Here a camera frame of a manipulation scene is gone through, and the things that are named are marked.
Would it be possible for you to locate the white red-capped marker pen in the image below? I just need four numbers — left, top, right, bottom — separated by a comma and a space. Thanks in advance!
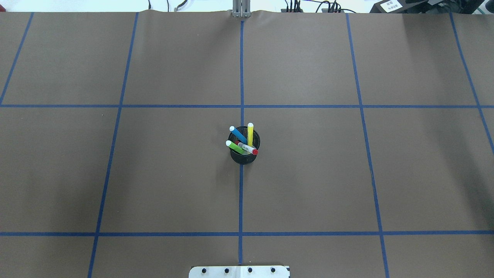
235, 141, 258, 156

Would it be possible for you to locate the blue marker pen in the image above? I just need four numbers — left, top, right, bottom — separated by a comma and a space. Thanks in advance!
229, 125, 248, 144

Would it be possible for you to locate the yellow marker pen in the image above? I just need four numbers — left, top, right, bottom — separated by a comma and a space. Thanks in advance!
247, 122, 254, 147

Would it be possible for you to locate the green marker pen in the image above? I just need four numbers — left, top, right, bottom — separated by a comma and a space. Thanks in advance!
225, 140, 245, 155

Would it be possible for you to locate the black mesh pen cup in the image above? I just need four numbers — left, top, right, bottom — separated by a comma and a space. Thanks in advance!
225, 123, 261, 165

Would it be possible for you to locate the grey metal post bracket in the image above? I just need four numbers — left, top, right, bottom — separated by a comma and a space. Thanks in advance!
232, 0, 252, 18

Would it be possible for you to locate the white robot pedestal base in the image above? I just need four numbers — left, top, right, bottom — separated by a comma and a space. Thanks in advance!
188, 265, 291, 278

